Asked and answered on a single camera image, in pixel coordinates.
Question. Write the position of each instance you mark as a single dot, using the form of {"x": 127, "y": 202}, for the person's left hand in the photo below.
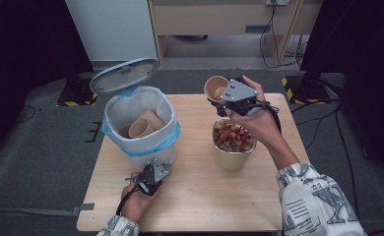
{"x": 136, "y": 205}

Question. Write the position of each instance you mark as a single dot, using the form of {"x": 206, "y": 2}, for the square metal container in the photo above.
{"x": 232, "y": 161}

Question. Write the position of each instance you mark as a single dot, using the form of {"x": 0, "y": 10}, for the white pedal trash can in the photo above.
{"x": 122, "y": 77}

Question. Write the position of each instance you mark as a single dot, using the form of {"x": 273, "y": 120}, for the pile of red fruit peels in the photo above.
{"x": 232, "y": 139}

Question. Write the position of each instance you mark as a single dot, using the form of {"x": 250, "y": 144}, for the wooden desk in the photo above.
{"x": 213, "y": 18}

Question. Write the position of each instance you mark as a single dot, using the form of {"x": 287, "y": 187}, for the black curtain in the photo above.
{"x": 22, "y": 49}
{"x": 360, "y": 49}

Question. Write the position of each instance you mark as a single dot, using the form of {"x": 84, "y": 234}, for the person's right hand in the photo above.
{"x": 262, "y": 126}

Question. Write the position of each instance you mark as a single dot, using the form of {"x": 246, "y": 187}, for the striped black stand base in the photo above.
{"x": 306, "y": 91}
{"x": 78, "y": 95}

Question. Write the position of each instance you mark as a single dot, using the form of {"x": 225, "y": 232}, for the black tape floor mark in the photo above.
{"x": 95, "y": 131}

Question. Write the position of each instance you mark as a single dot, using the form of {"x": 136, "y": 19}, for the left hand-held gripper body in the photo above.
{"x": 160, "y": 170}

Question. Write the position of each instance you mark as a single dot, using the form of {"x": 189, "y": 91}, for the light blue trash bag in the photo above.
{"x": 167, "y": 142}

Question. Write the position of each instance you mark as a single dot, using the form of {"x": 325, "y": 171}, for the brown paper cup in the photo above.
{"x": 139, "y": 128}
{"x": 154, "y": 119}
{"x": 124, "y": 131}
{"x": 213, "y": 85}

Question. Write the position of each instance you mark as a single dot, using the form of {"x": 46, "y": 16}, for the white power strip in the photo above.
{"x": 277, "y": 2}

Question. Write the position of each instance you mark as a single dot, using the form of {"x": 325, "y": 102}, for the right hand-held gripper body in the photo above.
{"x": 237, "y": 91}

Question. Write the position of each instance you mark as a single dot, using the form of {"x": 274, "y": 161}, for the white cabinet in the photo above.
{"x": 114, "y": 29}

